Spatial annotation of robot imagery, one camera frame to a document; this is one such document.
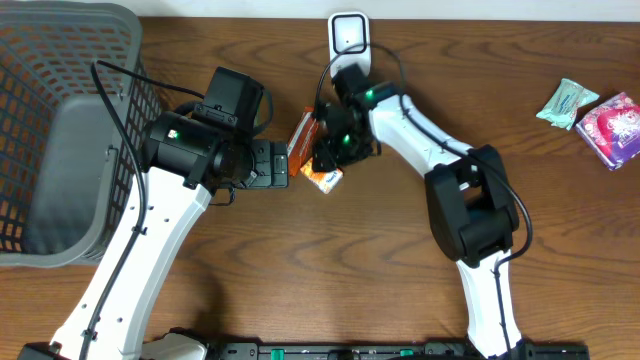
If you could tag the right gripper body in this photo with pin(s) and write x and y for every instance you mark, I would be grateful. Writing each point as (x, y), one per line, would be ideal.
(346, 146)

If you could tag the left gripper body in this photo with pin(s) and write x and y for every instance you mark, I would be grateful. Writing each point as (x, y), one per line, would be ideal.
(273, 163)

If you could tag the orange snack bar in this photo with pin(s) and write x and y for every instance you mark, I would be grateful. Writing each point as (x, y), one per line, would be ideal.
(300, 144)

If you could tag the small orange packet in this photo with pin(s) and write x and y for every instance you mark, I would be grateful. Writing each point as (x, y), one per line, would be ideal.
(324, 181)

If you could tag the green wipes packet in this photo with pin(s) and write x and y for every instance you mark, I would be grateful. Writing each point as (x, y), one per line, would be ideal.
(561, 109)

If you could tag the purple red snack pack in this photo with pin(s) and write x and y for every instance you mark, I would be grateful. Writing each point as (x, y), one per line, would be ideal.
(612, 130)

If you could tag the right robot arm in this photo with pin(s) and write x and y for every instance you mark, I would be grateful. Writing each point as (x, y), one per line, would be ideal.
(473, 211)

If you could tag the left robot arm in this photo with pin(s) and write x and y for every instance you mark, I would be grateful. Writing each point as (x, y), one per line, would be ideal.
(185, 161)

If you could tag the white barcode scanner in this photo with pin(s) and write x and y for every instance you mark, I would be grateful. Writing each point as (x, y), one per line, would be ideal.
(349, 39)

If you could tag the grey plastic basket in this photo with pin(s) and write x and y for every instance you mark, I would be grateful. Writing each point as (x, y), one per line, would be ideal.
(72, 87)

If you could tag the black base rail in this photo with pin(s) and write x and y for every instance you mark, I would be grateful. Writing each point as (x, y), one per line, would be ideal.
(457, 350)

